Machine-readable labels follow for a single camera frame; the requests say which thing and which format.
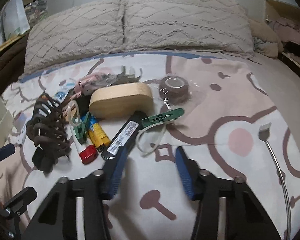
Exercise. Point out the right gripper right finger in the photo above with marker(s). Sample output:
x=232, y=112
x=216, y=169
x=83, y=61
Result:
x=246, y=218

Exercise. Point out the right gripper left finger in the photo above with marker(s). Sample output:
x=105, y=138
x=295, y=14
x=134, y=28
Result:
x=55, y=218

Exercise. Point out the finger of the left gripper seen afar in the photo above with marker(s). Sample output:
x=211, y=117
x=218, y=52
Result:
x=6, y=151

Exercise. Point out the green clip with white cord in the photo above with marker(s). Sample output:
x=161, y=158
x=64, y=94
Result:
x=162, y=119

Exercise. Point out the brown claw hair clip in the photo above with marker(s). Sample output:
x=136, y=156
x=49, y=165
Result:
x=46, y=129

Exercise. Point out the red lighter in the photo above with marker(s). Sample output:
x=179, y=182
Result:
x=88, y=155

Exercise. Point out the metal back scratcher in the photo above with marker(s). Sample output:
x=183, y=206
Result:
x=263, y=135

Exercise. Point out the black lighter with barcode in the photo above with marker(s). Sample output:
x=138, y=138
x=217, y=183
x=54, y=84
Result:
x=125, y=136

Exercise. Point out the cartoon print bed blanket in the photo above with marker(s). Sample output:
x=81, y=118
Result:
x=230, y=99

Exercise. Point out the pink hair clip pile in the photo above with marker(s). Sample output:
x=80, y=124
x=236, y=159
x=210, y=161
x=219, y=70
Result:
x=90, y=83

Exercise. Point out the wooden oval box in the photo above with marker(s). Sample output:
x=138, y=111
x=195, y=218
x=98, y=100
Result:
x=121, y=100

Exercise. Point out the brown tape roll in wrap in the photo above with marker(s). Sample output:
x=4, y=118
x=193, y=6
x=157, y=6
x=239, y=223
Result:
x=174, y=88

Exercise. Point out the white paper bag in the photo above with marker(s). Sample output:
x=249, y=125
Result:
x=13, y=20

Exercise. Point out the left beige textured pillow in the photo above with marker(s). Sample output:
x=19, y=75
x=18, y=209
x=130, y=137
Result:
x=87, y=30

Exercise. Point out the beige textured pillow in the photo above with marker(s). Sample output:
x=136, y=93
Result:
x=187, y=24
x=87, y=30

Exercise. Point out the crumpled beige blanket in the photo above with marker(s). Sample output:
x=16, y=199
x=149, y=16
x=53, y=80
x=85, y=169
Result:
x=265, y=40

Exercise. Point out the right beige textured pillow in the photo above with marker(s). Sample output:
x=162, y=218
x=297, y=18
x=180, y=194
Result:
x=187, y=24

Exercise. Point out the wooden shelf with clothes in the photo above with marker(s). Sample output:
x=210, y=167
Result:
x=284, y=19

